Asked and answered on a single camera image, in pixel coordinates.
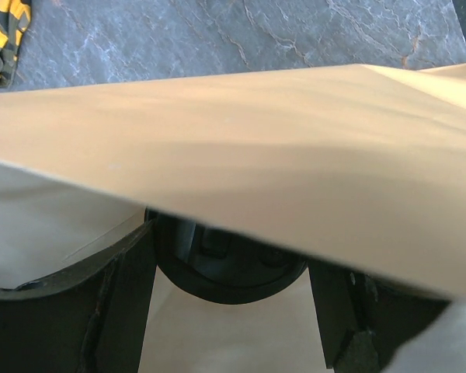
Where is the brown paper bag with handles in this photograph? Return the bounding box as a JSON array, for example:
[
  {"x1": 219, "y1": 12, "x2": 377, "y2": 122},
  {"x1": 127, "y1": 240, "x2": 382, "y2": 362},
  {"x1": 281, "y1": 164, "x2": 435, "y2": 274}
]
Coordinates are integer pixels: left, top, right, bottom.
[{"x1": 0, "y1": 63, "x2": 466, "y2": 372}]

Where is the camouflage folded cloth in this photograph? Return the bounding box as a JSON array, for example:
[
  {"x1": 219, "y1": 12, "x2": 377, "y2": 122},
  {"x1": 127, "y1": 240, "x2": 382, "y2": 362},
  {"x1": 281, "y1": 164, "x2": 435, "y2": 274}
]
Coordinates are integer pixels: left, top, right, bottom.
[{"x1": 0, "y1": 0, "x2": 32, "y2": 89}]

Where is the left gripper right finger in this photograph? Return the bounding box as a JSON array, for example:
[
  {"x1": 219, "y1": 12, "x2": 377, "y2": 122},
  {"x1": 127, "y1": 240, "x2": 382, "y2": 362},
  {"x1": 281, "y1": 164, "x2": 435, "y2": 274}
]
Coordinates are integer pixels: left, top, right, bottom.
[{"x1": 308, "y1": 260, "x2": 450, "y2": 372}]

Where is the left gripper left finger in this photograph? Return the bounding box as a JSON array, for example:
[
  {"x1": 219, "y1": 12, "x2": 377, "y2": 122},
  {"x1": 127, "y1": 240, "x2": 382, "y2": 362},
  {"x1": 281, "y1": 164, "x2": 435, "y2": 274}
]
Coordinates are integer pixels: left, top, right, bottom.
[{"x1": 0, "y1": 222, "x2": 156, "y2": 372}]

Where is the black plastic cup lid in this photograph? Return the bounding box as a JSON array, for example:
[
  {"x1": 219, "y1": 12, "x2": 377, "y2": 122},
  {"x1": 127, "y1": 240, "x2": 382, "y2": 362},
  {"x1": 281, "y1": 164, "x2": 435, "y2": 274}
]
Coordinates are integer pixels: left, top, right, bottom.
[{"x1": 144, "y1": 208, "x2": 307, "y2": 305}]

